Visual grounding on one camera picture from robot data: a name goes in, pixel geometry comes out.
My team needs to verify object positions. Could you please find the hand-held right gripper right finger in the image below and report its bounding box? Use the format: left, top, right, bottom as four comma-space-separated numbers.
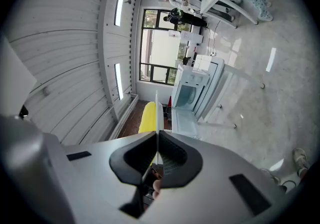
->
158, 130, 204, 189

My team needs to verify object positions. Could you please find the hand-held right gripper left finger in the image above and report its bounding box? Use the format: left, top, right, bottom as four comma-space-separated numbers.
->
109, 131, 160, 219

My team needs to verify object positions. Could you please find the person's right hand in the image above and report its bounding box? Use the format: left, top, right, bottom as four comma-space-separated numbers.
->
151, 178, 163, 200

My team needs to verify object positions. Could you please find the long ceiling light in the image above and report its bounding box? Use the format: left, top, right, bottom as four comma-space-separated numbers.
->
114, 0, 127, 28
114, 63, 125, 101

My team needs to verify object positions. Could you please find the low white table black outline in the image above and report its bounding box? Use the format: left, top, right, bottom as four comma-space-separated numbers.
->
193, 54, 266, 130

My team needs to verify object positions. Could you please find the small white side table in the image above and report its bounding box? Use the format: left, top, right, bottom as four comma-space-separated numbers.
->
183, 40, 201, 68

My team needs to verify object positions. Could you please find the person's white sneaker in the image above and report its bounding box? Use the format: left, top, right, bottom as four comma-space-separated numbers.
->
292, 147, 310, 177

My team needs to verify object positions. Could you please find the white water dispenser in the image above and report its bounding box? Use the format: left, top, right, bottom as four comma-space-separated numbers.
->
167, 29, 204, 45

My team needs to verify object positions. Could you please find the black framed window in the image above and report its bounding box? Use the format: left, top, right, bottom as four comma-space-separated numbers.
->
138, 9, 195, 86

